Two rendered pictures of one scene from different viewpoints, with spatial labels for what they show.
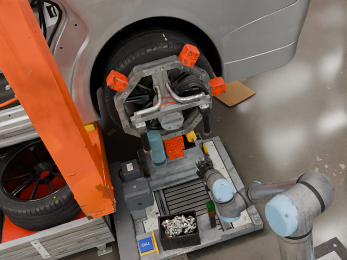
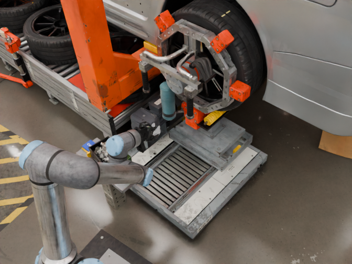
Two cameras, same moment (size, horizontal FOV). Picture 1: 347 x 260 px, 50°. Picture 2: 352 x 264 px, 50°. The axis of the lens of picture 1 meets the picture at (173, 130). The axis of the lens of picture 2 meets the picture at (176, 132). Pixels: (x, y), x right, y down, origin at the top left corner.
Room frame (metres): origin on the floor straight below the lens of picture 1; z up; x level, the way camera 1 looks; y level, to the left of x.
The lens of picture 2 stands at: (0.43, -1.29, 2.21)
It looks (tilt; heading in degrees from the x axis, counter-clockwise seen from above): 47 degrees down; 52
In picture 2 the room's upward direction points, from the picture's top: 4 degrees counter-clockwise
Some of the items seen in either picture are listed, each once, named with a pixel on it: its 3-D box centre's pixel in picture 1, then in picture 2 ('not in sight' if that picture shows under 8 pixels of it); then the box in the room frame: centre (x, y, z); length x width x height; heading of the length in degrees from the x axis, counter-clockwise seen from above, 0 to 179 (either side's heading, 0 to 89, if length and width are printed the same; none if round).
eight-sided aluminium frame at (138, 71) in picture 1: (164, 102); (194, 68); (1.63, 0.02, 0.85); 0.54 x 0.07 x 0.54; 97
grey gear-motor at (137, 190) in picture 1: (136, 184); (159, 120); (1.56, 0.32, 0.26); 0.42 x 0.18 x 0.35; 7
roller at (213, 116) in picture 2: (186, 126); (219, 111); (1.74, -0.09, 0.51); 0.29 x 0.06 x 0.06; 7
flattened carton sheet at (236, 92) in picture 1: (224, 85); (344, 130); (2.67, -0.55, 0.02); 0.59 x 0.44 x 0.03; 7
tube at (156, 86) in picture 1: (146, 95); (165, 45); (1.49, 0.10, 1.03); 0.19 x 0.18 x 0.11; 7
